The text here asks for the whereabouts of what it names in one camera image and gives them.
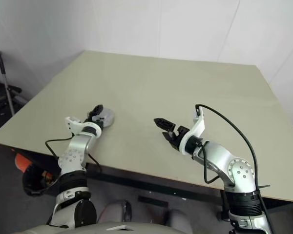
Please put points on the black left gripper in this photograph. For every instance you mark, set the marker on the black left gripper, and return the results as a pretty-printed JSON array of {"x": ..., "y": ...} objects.
[{"x": 91, "y": 120}]

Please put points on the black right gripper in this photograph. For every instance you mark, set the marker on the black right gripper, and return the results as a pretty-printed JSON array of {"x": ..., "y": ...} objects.
[{"x": 181, "y": 132}]

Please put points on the small shiny metal object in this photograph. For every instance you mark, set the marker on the small shiny metal object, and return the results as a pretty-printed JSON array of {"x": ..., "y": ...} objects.
[{"x": 108, "y": 117}]

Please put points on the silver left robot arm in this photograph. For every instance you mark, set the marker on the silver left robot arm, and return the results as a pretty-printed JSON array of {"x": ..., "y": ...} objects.
[{"x": 79, "y": 143}]

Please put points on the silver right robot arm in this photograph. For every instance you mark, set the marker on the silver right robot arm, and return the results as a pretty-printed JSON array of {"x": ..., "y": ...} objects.
[{"x": 217, "y": 153}]

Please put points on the black strip on floor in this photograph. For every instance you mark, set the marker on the black strip on floor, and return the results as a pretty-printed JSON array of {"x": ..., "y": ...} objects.
[{"x": 153, "y": 201}]

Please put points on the grey rounded robot leg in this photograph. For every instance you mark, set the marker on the grey rounded robot leg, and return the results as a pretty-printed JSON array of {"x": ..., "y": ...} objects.
[
  {"x": 178, "y": 218},
  {"x": 114, "y": 210}
]

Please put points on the orange object on floor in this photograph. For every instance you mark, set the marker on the orange object on floor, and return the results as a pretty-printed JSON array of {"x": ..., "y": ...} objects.
[{"x": 20, "y": 163}]

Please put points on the black waste bin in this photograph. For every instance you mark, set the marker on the black waste bin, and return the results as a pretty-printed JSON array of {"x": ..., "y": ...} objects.
[{"x": 30, "y": 185}]

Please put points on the grey robot torso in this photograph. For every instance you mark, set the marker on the grey robot torso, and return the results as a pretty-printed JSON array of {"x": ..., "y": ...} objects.
[{"x": 149, "y": 229}]

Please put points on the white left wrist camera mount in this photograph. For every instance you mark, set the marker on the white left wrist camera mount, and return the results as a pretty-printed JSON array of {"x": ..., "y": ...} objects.
[{"x": 74, "y": 124}]

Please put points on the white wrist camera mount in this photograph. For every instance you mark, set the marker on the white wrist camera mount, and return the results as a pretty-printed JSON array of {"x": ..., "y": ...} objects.
[
  {"x": 74, "y": 124},
  {"x": 197, "y": 126}
]

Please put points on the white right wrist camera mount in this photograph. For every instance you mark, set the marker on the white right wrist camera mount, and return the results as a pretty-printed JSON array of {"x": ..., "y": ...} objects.
[{"x": 197, "y": 126}]

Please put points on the black table frame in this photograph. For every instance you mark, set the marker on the black table frame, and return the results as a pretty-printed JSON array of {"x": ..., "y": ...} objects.
[{"x": 149, "y": 184}]

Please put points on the black folded equipment frame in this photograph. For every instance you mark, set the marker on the black folded equipment frame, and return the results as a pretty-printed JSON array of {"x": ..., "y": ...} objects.
[{"x": 14, "y": 89}]

